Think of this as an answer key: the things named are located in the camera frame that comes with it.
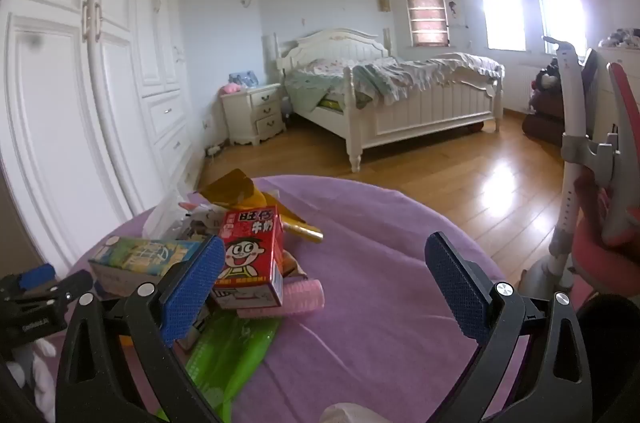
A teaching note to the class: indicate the dark rounded object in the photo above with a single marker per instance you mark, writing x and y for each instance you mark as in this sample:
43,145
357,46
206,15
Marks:
615,353

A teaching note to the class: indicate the pile of small toys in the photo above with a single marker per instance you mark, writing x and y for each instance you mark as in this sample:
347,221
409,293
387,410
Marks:
620,38

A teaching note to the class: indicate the white power strip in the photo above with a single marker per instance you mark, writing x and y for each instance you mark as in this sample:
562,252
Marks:
212,150

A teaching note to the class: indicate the gold foil wrapper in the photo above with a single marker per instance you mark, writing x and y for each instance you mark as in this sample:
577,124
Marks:
305,230

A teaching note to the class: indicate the floral quilt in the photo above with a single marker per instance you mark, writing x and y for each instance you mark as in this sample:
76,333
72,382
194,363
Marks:
400,75

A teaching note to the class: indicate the white radiator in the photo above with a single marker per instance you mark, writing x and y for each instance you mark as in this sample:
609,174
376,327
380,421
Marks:
517,88

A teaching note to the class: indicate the white plastic bag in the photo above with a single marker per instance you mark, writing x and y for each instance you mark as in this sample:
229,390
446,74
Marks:
165,218

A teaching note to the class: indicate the white bed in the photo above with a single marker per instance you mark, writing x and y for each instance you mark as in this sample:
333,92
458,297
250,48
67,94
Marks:
430,113

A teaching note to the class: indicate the green plastic packet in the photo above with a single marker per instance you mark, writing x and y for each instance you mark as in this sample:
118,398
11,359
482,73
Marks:
235,353

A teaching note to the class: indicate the window with brown blind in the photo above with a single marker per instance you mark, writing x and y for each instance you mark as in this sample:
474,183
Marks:
426,10

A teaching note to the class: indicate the pink study chair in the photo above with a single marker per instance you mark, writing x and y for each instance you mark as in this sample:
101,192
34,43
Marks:
622,183

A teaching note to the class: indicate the pink hair roller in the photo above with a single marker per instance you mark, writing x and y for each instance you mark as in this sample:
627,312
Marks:
300,298

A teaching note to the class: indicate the pink plush toy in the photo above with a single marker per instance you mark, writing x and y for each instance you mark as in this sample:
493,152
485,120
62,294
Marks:
231,89

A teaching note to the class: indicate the dark brown armchair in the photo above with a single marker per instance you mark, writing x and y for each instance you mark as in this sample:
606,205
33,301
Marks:
542,118

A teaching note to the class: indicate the white nightstand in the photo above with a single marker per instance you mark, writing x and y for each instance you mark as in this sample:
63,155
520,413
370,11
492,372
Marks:
255,113

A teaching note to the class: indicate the light blue bag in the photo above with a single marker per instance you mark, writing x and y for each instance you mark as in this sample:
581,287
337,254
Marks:
244,79

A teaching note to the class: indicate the white wardrobe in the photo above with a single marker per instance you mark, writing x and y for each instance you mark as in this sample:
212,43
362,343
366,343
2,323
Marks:
50,103

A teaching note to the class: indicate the dark plush toy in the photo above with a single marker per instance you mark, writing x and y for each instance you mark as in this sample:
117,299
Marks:
547,78

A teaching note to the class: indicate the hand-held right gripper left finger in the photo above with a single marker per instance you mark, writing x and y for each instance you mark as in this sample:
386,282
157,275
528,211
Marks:
192,290

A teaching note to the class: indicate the brown film wrapper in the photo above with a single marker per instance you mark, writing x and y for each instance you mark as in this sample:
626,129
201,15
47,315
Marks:
230,188

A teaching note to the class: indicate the pale pink garment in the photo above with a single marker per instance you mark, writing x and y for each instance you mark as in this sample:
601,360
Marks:
35,383

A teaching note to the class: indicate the small yellow wall frame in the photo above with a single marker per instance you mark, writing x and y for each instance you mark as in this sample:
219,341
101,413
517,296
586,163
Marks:
383,3

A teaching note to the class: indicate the purple tablecloth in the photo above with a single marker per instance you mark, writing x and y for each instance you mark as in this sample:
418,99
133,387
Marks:
375,253

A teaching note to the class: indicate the green yellow bed sheet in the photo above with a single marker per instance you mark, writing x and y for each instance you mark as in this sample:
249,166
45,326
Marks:
331,104

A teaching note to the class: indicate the bright window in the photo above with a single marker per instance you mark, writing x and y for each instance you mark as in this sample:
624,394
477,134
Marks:
502,10
560,8

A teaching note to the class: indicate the red milk carton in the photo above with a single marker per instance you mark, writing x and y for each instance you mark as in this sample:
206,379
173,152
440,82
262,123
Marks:
250,253

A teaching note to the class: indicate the wall sticker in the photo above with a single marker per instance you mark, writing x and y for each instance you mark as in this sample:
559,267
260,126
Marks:
456,10

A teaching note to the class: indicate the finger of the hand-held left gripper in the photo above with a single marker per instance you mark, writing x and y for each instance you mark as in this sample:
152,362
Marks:
65,293
37,276

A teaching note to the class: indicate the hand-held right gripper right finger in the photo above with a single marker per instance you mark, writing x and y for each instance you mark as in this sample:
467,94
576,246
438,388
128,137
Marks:
457,290

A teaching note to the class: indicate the teal yellow snack box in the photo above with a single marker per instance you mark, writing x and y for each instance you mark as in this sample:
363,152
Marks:
140,255

